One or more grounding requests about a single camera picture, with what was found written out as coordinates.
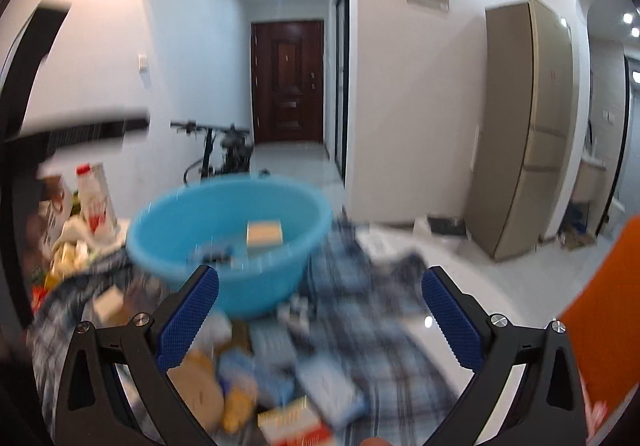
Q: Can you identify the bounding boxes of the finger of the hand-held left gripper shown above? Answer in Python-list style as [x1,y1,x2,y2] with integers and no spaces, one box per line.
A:
[5,111,152,153]

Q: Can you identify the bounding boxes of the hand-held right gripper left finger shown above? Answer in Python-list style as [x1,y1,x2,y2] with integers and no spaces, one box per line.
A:
[55,264,221,446]

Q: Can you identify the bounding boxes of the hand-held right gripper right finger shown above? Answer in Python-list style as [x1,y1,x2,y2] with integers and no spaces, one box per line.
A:
[421,266,587,446]

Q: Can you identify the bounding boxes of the blue plastic basin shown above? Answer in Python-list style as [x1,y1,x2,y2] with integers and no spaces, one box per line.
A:
[126,176,332,320]

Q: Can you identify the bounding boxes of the large tan and white box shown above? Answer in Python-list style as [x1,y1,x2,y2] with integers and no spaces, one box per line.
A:
[245,219,285,248]

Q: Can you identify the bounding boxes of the red cap milk carton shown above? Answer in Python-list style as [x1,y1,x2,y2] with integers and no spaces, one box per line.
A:
[74,162,119,235]

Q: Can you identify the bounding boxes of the round beige perforated disc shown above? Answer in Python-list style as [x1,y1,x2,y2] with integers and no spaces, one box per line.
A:
[167,350,227,433]

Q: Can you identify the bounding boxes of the small tan box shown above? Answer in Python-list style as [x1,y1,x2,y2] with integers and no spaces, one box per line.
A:
[92,284,127,325]

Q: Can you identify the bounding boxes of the blue plaid shirt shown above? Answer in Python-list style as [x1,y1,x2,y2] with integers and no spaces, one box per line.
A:
[30,220,462,446]

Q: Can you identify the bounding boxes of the white flat case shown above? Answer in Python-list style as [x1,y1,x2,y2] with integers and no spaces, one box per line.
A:
[357,230,397,260]

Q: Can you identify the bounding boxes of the black bicycle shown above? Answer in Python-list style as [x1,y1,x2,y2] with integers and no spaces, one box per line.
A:
[169,119,254,185]

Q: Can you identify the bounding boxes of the pile of snack bags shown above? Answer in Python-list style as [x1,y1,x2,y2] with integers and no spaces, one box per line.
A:
[30,226,103,308]

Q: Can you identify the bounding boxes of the blue tissue packet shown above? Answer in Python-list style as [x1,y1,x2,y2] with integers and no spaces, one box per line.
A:
[297,358,367,430]

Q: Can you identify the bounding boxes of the red and white box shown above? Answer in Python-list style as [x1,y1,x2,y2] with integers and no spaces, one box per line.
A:
[257,396,335,446]

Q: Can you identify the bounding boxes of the orange chair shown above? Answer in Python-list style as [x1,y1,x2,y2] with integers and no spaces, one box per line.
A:
[557,215,640,446]

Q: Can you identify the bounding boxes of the white sink cabinet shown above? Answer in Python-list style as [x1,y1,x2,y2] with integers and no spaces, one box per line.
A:
[572,157,609,208]

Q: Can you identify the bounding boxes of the dark red entrance door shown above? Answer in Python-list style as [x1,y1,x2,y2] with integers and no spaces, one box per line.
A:
[250,19,325,145]

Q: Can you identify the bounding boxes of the beige refrigerator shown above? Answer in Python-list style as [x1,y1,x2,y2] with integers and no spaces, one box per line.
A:
[464,0,575,262]

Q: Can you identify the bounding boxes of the black framed glass door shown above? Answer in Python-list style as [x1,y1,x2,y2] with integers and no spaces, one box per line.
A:
[332,0,351,183]

